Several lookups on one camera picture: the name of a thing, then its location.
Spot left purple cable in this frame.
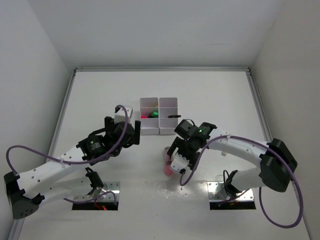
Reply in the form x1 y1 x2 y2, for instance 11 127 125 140
6 104 133 205

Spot right white compartment organizer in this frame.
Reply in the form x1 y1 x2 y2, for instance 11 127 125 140
158 97 178 135

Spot green cap black highlighter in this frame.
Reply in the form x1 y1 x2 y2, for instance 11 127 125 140
150 111 159 118

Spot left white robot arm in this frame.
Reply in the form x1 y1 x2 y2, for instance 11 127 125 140
3 116 141 220

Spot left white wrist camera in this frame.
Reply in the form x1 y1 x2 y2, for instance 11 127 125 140
114 105 133 124

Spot pink lid clip jar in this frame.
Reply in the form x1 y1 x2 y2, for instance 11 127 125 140
162 146 173 177

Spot black handled scissors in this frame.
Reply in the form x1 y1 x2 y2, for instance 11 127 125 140
168 114 181 119

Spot purple cable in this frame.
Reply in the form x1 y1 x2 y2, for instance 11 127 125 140
6 104 133 205
179 136 305 229

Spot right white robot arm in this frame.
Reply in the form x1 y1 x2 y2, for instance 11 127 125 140
166 119 298 198

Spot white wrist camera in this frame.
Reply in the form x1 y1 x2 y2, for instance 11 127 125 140
114 105 133 124
170 153 190 173

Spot metal base plate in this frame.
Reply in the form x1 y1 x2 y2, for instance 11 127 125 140
72 181 121 203
207 181 255 203

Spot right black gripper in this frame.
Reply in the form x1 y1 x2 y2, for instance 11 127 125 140
167 137 202 172

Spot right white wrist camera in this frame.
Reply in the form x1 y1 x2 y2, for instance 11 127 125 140
170 153 190 173

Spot left white compartment organizer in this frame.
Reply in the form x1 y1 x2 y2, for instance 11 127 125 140
139 97 159 136

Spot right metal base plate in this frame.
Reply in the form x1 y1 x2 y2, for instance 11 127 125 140
207 181 255 203

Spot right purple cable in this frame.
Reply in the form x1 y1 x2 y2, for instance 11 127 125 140
179 136 305 229

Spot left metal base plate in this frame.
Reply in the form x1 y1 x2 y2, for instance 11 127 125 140
72 181 121 203

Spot white compartment organizer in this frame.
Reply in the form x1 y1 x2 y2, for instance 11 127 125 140
139 97 159 136
158 97 178 135

